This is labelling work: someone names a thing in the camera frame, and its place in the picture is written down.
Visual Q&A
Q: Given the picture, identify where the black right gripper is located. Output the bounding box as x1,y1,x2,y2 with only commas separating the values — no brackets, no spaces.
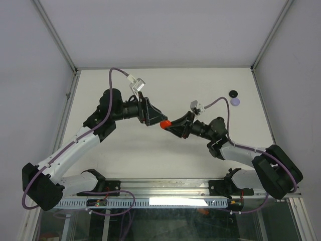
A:
165,110,215,142

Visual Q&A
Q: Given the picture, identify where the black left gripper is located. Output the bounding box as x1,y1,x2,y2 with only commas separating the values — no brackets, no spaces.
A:
112,91,168,126

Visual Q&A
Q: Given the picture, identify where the orange charging case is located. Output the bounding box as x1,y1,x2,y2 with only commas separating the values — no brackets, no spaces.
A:
159,120,172,130

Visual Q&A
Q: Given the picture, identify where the lilac charging case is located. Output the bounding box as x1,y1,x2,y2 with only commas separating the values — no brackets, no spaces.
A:
230,98,240,106

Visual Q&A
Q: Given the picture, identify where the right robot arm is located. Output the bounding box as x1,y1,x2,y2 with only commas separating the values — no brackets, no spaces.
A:
160,111,303,199

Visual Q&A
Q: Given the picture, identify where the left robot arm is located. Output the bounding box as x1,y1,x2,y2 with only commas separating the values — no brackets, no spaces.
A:
22,88,167,211

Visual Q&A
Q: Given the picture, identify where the black charging case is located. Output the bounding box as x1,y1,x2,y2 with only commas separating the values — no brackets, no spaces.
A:
229,90,238,98

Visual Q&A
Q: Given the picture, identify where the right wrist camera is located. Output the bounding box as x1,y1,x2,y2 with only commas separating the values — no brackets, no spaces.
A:
190,100,205,117

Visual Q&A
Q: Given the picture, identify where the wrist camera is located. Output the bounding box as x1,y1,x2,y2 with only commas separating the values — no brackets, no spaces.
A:
190,100,205,117
127,74,145,99

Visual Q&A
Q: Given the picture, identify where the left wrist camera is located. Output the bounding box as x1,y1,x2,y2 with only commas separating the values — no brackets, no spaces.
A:
127,74,145,99

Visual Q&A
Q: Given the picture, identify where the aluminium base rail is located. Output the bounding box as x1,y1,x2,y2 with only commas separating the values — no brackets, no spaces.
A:
60,177,301,201

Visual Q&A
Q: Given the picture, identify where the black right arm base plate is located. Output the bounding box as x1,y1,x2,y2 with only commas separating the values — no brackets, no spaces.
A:
208,179,254,199

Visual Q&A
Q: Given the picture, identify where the grey slotted cable duct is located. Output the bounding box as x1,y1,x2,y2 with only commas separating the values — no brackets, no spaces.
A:
55,197,228,209

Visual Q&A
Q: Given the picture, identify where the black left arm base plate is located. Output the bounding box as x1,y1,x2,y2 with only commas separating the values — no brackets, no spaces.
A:
76,180,121,196

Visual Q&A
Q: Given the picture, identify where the aluminium frame post left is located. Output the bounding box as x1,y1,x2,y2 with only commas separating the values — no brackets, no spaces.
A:
31,0,78,73

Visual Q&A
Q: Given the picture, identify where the aluminium frame post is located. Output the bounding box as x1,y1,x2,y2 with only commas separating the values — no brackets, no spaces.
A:
250,0,295,72
31,0,78,73

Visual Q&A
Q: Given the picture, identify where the aluminium frame post right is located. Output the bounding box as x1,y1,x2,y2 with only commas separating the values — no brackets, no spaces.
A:
250,0,295,72

